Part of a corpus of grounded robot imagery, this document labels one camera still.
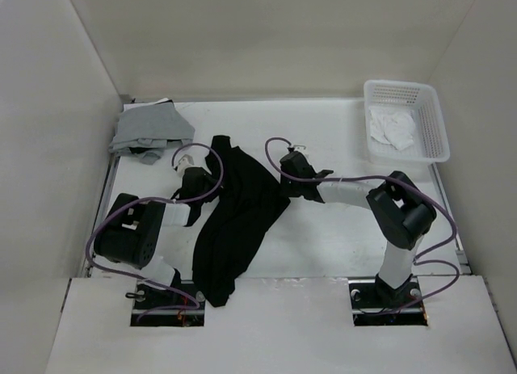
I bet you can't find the white crumpled tank top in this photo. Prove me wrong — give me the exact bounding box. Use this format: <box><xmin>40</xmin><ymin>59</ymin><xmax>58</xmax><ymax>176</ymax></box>
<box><xmin>369</xmin><ymin>107</ymin><xmax>416</xmax><ymax>151</ymax></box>

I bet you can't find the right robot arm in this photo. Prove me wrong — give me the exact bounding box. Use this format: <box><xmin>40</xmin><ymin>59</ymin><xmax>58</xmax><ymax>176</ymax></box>
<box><xmin>280</xmin><ymin>151</ymin><xmax>436</xmax><ymax>308</ymax></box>

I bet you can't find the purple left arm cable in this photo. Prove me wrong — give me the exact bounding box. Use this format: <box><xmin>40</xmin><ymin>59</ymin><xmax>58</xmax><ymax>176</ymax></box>
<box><xmin>86</xmin><ymin>141</ymin><xmax>225</xmax><ymax>322</ymax></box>

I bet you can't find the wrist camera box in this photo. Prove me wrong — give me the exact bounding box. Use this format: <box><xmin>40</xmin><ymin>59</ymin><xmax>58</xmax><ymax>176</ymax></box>
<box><xmin>173</xmin><ymin>154</ymin><xmax>195</xmax><ymax>178</ymax></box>
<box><xmin>288</xmin><ymin>145</ymin><xmax>309</xmax><ymax>158</ymax></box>

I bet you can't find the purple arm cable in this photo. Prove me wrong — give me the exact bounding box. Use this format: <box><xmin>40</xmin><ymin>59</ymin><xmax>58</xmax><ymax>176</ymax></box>
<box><xmin>86</xmin><ymin>141</ymin><xmax>225</xmax><ymax>322</ymax></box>
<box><xmin>263</xmin><ymin>137</ymin><xmax>461</xmax><ymax>310</ymax></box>

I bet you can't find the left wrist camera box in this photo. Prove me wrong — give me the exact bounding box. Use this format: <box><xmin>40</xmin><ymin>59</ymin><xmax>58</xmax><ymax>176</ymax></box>
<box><xmin>173</xmin><ymin>154</ymin><xmax>195</xmax><ymax>178</ymax></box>

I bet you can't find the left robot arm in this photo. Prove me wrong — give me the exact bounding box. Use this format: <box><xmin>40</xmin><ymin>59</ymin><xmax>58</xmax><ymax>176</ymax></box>
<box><xmin>86</xmin><ymin>166</ymin><xmax>224</xmax><ymax>310</ymax></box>

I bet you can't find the black tank top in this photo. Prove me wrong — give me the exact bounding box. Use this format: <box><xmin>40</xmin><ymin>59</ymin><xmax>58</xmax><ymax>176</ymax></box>
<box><xmin>192</xmin><ymin>135</ymin><xmax>290</xmax><ymax>307</ymax></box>

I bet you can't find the white plastic basket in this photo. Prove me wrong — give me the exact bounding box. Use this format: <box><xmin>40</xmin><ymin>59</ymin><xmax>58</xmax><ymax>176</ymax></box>
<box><xmin>364</xmin><ymin>79</ymin><xmax>450</xmax><ymax>166</ymax></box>

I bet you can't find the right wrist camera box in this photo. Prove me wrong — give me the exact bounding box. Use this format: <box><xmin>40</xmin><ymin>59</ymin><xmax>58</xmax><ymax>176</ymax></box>
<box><xmin>288</xmin><ymin>145</ymin><xmax>309</xmax><ymax>158</ymax></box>

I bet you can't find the grey folded tank top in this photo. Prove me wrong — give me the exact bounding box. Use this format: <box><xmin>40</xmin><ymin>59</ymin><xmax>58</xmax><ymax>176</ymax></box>
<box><xmin>108</xmin><ymin>101</ymin><xmax>195</xmax><ymax>165</ymax></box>

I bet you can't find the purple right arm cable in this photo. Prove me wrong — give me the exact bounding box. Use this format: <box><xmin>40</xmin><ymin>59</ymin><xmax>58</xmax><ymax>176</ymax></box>
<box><xmin>263</xmin><ymin>137</ymin><xmax>461</xmax><ymax>310</ymax></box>

